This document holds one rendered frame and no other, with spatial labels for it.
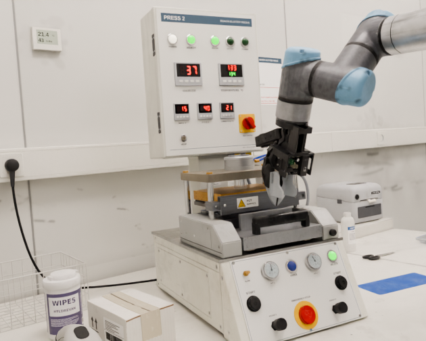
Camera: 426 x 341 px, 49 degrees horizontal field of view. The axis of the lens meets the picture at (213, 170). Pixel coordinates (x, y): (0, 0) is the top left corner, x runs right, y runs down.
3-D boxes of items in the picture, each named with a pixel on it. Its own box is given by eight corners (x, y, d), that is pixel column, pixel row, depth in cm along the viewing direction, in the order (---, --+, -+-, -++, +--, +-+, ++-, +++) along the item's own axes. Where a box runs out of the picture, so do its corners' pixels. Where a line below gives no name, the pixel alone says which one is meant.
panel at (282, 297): (251, 350, 96) (228, 261, 102) (362, 317, 109) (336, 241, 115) (256, 349, 94) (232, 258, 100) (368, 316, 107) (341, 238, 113)
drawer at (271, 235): (191, 235, 130) (189, 208, 130) (258, 224, 140) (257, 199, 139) (244, 254, 104) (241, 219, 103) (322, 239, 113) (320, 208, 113)
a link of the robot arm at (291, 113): (270, 97, 102) (301, 96, 105) (268, 117, 103) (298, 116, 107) (290, 105, 96) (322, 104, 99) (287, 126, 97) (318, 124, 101)
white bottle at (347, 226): (340, 251, 175) (338, 213, 174) (345, 248, 179) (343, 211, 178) (353, 252, 172) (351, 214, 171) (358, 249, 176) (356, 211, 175)
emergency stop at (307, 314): (299, 326, 102) (294, 308, 104) (314, 322, 104) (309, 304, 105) (303, 325, 101) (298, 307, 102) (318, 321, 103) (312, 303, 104)
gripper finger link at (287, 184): (287, 213, 107) (293, 176, 103) (272, 202, 112) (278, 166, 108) (297, 212, 108) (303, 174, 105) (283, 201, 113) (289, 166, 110)
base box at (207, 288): (157, 289, 143) (153, 233, 142) (261, 268, 159) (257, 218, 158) (243, 354, 95) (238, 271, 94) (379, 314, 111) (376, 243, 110)
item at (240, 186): (194, 204, 129) (191, 170, 128) (262, 196, 138) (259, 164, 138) (222, 210, 113) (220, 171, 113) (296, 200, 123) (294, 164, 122)
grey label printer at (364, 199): (316, 219, 222) (314, 184, 221) (345, 214, 232) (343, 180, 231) (356, 225, 201) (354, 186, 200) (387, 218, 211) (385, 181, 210)
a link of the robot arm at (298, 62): (312, 51, 91) (276, 45, 96) (303, 107, 95) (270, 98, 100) (332, 51, 96) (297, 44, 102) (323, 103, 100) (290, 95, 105)
